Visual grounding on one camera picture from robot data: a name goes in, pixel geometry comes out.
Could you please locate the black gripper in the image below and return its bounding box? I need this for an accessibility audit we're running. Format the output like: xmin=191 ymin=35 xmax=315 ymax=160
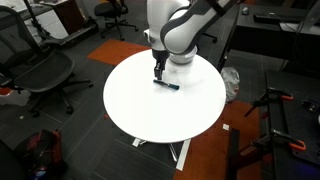
xmin=151 ymin=48 xmax=170 ymax=81

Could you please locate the black marker with teal cap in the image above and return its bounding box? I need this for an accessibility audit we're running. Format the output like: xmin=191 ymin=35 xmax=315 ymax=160
xmin=152 ymin=79 xmax=181 ymax=92

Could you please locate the gray bowl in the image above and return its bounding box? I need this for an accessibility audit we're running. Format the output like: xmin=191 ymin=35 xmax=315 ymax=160
xmin=168 ymin=54 xmax=197 ymax=66

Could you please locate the white plastic bag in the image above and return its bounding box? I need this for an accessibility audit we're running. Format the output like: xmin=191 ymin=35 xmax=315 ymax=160
xmin=220 ymin=66 xmax=241 ymax=103

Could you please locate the black padded office chair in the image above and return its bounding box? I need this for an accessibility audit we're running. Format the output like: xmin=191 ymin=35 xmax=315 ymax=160
xmin=93 ymin=0 xmax=140 ymax=42

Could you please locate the white table base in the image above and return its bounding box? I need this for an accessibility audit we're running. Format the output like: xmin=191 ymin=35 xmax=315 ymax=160
xmin=131 ymin=137 xmax=192 ymax=172

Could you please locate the black flat platform base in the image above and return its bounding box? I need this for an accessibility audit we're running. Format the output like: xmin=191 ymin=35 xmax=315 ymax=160
xmin=43 ymin=18 xmax=99 ymax=48

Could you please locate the black office desk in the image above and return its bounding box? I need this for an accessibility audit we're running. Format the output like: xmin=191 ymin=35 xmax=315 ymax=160
xmin=217 ymin=3 xmax=320 ymax=73

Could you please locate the white desk with brown panel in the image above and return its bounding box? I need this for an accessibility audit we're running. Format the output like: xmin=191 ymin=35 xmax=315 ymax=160
xmin=0 ymin=0 xmax=86 ymax=41

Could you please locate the black upright beam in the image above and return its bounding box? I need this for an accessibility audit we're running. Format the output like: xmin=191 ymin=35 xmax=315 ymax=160
xmin=225 ymin=128 xmax=242 ymax=180

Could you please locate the black mesh office chair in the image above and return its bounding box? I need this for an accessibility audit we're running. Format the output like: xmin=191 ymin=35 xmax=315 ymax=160
xmin=0 ymin=5 xmax=94 ymax=118

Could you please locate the black keyboard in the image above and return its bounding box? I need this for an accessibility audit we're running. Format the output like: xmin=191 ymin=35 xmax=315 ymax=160
xmin=253 ymin=11 xmax=285 ymax=25

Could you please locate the black tripod stand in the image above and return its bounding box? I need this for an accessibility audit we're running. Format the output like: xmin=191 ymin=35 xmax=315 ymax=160
xmin=22 ymin=0 xmax=54 ymax=43

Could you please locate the red and black bag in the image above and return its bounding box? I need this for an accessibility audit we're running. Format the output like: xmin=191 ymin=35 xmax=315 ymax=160
xmin=13 ymin=128 xmax=68 ymax=180

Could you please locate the black perforated work table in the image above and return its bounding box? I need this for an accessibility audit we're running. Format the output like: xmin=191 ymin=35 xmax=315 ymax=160
xmin=264 ymin=69 xmax=320 ymax=180

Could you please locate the small black device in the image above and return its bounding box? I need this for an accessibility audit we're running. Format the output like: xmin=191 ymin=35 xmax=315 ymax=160
xmin=301 ymin=97 xmax=320 ymax=114

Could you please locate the orange-handled black bar clamp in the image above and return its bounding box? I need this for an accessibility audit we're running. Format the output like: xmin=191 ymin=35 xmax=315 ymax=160
xmin=250 ymin=128 xmax=308 ymax=155
xmin=244 ymin=86 xmax=295 ymax=118

